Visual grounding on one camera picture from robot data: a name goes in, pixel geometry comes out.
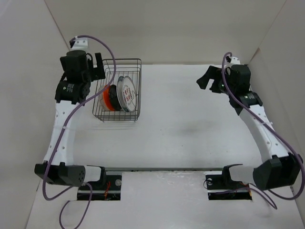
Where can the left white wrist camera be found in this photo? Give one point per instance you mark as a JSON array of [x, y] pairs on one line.
[[79, 44]]

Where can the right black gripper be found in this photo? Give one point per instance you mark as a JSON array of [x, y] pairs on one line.
[[212, 73]]

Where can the orange plate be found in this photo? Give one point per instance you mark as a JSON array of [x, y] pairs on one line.
[[106, 99]]

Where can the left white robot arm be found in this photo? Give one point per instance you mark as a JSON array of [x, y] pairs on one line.
[[58, 167]]

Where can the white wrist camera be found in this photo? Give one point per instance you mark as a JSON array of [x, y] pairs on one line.
[[79, 44], [232, 60]]

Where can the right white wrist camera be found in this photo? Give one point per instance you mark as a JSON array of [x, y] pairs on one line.
[[232, 60]]

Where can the grey wire dish rack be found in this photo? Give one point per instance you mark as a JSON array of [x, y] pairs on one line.
[[124, 67]]

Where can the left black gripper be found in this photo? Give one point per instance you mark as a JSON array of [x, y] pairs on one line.
[[97, 72]]

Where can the black plate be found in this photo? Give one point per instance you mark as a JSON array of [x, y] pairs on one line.
[[113, 97]]

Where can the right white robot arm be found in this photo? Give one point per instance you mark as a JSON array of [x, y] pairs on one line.
[[280, 167]]

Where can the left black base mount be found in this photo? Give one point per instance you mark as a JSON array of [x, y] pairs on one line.
[[108, 190]]

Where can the white plate dark patterned rim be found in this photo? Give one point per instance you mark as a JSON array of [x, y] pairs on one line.
[[120, 94]]

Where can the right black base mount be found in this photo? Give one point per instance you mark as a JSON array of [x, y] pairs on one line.
[[219, 190]]

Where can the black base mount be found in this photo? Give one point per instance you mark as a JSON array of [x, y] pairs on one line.
[[108, 190], [219, 190]]

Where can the white plate red characters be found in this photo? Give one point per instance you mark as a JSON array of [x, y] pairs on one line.
[[129, 94]]

